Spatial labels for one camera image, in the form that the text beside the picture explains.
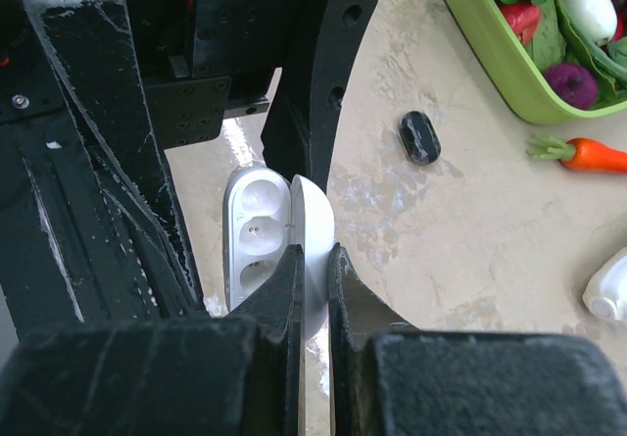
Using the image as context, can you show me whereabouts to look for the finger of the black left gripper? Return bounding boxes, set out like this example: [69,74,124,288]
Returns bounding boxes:
[261,0,378,189]

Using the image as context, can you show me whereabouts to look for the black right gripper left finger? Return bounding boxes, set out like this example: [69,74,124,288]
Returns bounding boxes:
[1,245,305,435]

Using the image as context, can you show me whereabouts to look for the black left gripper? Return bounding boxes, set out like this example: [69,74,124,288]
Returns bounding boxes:
[1,0,307,338]

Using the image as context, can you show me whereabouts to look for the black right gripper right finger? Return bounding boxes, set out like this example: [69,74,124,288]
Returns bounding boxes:
[327,245,626,435]

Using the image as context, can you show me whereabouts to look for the white earbud charging case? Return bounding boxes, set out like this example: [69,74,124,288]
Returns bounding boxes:
[222,165,335,340]

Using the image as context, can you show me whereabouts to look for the black earbud charging case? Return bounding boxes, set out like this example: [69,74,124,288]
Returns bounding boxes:
[399,111,442,166]

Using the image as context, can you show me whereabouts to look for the green plastic basket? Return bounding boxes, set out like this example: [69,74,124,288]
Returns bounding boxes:
[445,0,626,125]

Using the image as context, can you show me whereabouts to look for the green white napa cabbage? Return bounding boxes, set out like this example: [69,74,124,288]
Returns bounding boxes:
[582,248,626,323]

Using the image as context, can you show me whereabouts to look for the red toy strawberry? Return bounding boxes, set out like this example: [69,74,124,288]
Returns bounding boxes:
[499,1,541,46]

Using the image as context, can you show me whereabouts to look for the purple toy onion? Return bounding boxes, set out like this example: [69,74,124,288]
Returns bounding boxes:
[542,62,600,110]

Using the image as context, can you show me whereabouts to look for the orange toy carrot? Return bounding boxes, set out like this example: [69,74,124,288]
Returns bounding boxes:
[527,135,626,174]

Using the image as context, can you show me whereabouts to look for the white toy radish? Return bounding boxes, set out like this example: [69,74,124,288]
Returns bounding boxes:
[562,0,618,45]

